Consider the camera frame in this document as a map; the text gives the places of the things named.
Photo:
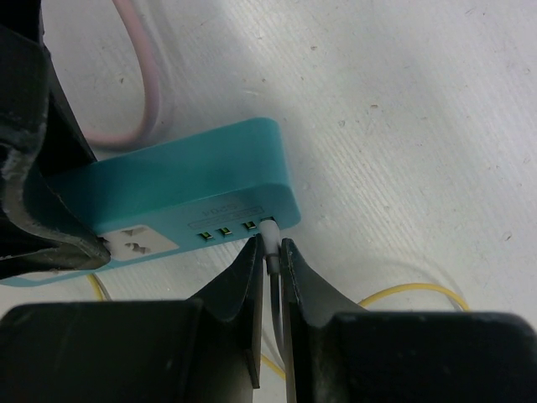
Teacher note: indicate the pink power strip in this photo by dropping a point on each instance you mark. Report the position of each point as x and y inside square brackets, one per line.
[149, 88]

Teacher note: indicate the teal power strip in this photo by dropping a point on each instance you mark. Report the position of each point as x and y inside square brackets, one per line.
[210, 188]

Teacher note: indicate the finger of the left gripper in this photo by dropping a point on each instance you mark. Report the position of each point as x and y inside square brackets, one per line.
[39, 138]

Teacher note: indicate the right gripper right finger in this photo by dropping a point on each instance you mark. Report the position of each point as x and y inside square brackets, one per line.
[336, 351]

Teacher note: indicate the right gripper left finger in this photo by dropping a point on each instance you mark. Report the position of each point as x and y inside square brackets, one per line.
[202, 349]

